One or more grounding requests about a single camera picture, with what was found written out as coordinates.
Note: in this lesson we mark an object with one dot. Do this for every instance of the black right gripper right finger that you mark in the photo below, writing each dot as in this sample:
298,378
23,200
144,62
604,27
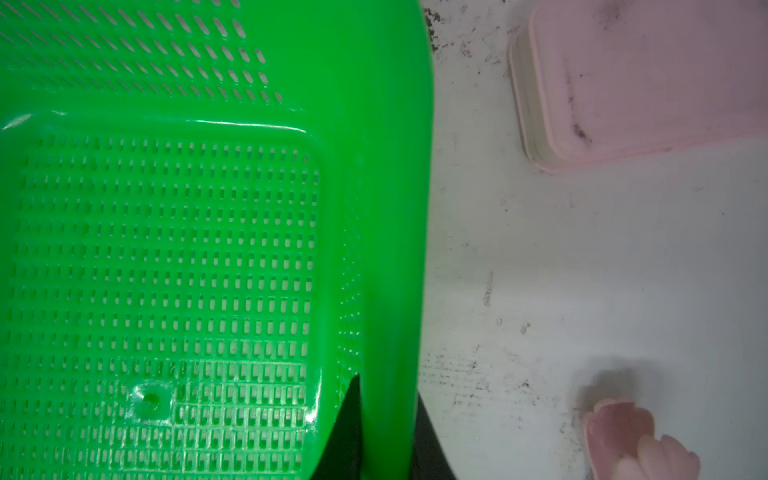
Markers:
428,459

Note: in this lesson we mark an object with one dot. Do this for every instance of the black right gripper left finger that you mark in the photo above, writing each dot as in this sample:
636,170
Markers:
343,452

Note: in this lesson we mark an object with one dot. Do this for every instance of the green plastic basket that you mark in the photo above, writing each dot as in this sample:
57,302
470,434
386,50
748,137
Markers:
213,217

